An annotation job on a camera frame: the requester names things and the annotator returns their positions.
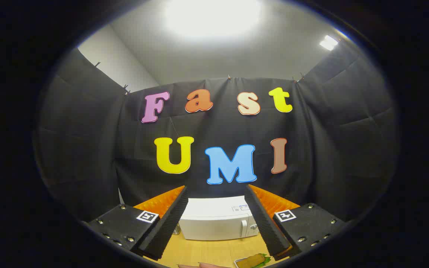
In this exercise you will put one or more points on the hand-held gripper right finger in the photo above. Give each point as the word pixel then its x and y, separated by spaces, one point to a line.
pixel 264 223

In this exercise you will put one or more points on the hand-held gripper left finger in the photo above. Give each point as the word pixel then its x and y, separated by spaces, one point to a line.
pixel 168 223

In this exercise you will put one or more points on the brown bread lettuce sandwich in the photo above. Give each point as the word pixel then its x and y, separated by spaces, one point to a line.
pixel 253 260

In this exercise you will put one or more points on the white microwave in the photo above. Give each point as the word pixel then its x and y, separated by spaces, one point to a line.
pixel 214 223

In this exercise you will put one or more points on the white rectangular dish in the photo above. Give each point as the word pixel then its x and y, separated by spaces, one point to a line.
pixel 237 262

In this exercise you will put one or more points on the black backdrop cloth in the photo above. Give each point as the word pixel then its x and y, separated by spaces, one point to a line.
pixel 88 149

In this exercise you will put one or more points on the small ceiling light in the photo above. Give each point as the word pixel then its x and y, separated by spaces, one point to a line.
pixel 328 42

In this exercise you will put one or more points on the large ceiling light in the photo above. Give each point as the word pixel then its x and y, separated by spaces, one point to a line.
pixel 212 16

